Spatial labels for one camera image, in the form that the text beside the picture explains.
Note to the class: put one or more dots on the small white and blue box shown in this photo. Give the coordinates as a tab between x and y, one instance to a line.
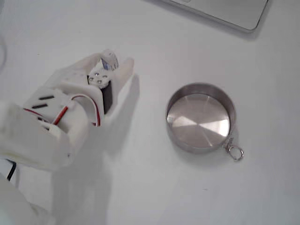
110	59

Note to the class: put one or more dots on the round metal bowl with keyring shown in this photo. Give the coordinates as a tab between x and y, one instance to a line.
199	124

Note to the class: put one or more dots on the silver laptop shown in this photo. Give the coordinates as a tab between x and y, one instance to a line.
222	11

